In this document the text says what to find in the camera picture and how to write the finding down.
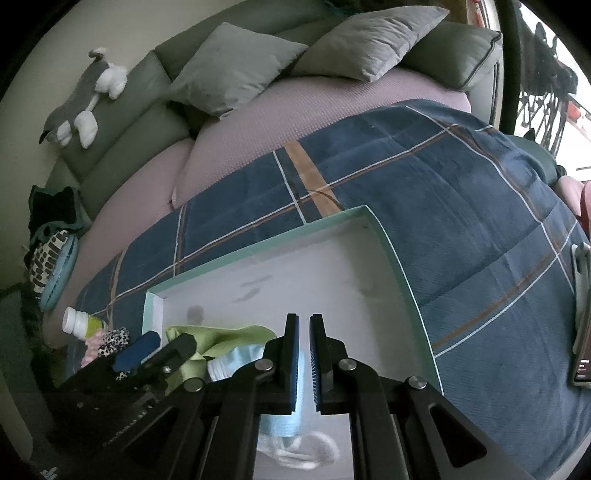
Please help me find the black white patterned pouch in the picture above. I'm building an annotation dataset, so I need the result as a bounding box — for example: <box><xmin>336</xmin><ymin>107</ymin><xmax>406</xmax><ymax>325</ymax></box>
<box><xmin>25</xmin><ymin>222</ymin><xmax>81</xmax><ymax>312</ymax></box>

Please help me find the grey white plush toy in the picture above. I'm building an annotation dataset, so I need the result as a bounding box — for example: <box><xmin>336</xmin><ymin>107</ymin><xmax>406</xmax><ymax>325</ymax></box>
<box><xmin>38</xmin><ymin>47</ymin><xmax>129</xmax><ymax>149</ymax></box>

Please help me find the dark green cloth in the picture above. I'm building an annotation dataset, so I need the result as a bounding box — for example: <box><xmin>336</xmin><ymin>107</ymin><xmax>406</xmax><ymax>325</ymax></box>
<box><xmin>28</xmin><ymin>185</ymin><xmax>84</xmax><ymax>236</ymax></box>

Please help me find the smartphone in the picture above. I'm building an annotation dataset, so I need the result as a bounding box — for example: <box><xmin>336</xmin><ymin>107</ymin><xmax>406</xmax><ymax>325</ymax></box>
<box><xmin>570</xmin><ymin>242</ymin><xmax>591</xmax><ymax>388</ymax></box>

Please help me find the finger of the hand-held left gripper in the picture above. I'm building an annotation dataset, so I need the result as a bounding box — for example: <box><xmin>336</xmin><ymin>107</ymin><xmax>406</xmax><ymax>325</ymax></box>
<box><xmin>112</xmin><ymin>331</ymin><xmax>161</xmax><ymax>374</ymax></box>
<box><xmin>139</xmin><ymin>333</ymin><xmax>198</xmax><ymax>384</ymax></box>

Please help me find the leopard print scrunchie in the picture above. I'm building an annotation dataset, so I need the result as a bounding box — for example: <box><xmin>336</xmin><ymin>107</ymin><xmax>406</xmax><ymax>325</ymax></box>
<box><xmin>99</xmin><ymin>327</ymin><xmax>131</xmax><ymax>381</ymax></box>

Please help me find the white box with green edge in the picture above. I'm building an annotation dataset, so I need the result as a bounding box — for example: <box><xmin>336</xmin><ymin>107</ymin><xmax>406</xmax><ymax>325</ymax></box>
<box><xmin>142</xmin><ymin>205</ymin><xmax>445</xmax><ymax>480</ymax></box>

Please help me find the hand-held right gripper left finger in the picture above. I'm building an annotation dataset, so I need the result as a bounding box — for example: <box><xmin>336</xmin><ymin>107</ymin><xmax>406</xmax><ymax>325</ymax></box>
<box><xmin>117</xmin><ymin>313</ymin><xmax>300</xmax><ymax>480</ymax></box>

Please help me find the white bottle with green label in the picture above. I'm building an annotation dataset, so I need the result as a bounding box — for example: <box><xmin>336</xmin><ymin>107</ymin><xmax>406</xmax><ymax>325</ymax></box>
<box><xmin>62</xmin><ymin>306</ymin><xmax>108</xmax><ymax>342</ymax></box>

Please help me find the grey-green pillow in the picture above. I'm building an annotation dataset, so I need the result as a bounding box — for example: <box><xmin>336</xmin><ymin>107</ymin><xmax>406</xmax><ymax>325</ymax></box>
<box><xmin>167</xmin><ymin>22</ymin><xmax>309</xmax><ymax>118</ymax></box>
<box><xmin>291</xmin><ymin>6</ymin><xmax>451</xmax><ymax>84</ymax></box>

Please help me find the pink cushion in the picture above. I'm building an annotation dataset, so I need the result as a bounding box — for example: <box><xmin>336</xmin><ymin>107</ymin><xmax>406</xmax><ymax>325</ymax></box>
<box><xmin>556</xmin><ymin>178</ymin><xmax>591</xmax><ymax>222</ymax></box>

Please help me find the black door frame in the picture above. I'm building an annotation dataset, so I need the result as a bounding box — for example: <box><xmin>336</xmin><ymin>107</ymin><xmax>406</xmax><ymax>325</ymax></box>
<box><xmin>498</xmin><ymin>0</ymin><xmax>525</xmax><ymax>136</ymax></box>

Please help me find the black metal rack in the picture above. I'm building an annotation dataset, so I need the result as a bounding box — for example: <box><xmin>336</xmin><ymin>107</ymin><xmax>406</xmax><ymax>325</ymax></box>
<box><xmin>519</xmin><ymin>11</ymin><xmax>580</xmax><ymax>155</ymax></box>

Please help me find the blue plaid blanket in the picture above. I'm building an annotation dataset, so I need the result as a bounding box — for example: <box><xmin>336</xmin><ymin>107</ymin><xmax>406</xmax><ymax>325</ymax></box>
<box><xmin>74</xmin><ymin>98</ymin><xmax>587</xmax><ymax>480</ymax></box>

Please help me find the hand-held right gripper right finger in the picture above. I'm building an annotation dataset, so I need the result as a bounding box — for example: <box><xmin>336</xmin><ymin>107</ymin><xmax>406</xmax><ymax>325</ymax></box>
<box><xmin>309</xmin><ymin>313</ymin><xmax>536</xmax><ymax>480</ymax></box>

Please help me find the green sofa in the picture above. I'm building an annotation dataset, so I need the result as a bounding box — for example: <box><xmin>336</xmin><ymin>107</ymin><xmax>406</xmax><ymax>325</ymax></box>
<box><xmin>39</xmin><ymin>0</ymin><xmax>504</xmax><ymax>222</ymax></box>

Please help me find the pink sofa mat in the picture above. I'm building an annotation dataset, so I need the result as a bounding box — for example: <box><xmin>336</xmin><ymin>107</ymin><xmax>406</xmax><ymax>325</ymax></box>
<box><xmin>44</xmin><ymin>69</ymin><xmax>472</xmax><ymax>352</ymax></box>

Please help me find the light blue cloth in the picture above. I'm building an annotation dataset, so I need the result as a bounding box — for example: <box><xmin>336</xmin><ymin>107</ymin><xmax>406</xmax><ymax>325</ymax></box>
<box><xmin>207</xmin><ymin>344</ymin><xmax>308</xmax><ymax>438</ymax></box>

